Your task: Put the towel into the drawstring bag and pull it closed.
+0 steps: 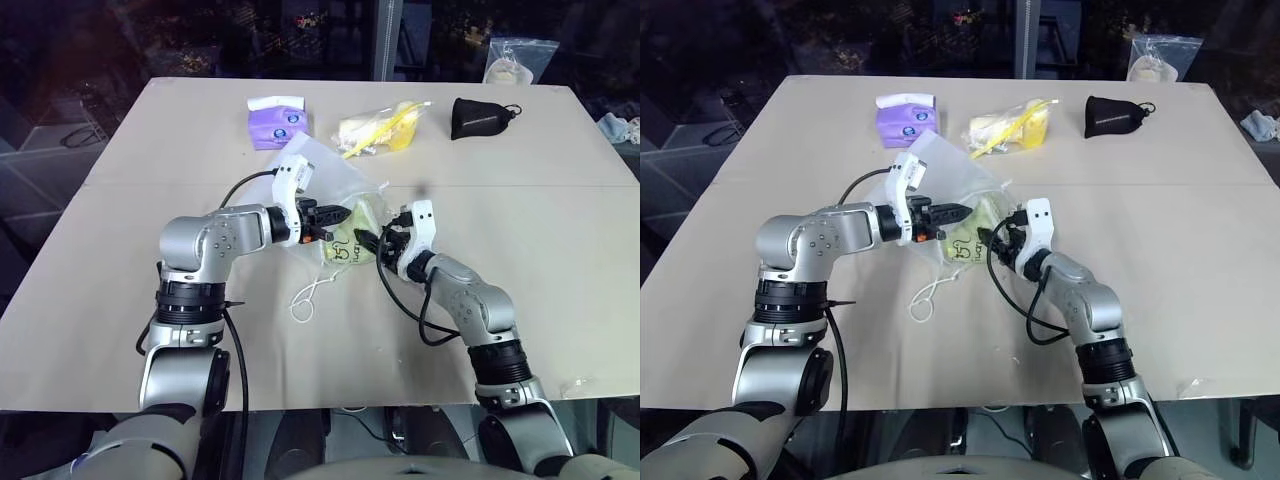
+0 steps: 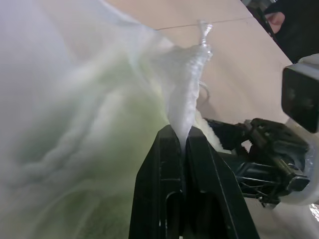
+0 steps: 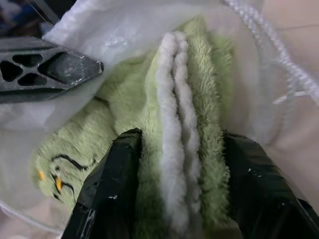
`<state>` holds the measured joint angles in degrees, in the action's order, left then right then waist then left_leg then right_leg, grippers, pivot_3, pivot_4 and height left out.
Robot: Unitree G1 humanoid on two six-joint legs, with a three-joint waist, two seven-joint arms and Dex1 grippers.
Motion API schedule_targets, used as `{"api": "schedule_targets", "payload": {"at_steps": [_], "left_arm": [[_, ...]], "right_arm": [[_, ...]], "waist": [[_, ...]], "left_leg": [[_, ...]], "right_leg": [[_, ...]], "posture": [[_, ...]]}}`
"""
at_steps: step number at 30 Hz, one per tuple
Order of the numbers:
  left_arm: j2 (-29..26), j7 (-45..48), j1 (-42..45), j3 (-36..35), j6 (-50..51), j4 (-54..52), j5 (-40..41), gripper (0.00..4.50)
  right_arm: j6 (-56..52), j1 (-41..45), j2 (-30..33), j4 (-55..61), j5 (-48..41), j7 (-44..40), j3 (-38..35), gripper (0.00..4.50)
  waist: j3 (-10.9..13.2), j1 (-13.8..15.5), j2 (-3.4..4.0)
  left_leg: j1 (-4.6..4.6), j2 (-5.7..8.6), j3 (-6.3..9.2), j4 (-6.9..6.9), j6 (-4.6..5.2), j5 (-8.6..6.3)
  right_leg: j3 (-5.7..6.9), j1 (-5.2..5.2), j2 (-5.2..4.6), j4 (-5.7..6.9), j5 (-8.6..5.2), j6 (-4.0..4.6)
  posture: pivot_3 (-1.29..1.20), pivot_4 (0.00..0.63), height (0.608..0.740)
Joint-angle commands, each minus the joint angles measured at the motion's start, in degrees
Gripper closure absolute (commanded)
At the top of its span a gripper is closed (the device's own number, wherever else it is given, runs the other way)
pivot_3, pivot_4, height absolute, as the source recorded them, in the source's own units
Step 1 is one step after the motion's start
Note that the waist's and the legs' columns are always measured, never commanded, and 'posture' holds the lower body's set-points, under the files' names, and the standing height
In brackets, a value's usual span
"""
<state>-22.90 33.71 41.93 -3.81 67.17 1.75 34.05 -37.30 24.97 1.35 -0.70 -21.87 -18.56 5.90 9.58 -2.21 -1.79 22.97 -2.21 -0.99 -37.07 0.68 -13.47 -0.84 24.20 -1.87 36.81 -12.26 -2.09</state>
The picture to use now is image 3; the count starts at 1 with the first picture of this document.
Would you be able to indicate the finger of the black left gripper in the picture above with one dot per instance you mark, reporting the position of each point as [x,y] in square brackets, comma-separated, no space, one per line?
[62,64]

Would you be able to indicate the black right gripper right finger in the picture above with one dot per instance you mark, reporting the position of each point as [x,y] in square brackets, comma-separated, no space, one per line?
[264,199]

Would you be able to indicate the green fluffy towel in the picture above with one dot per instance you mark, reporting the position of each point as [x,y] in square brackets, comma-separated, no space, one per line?
[129,99]

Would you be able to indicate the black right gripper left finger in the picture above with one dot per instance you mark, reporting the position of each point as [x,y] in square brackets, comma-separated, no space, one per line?
[109,189]

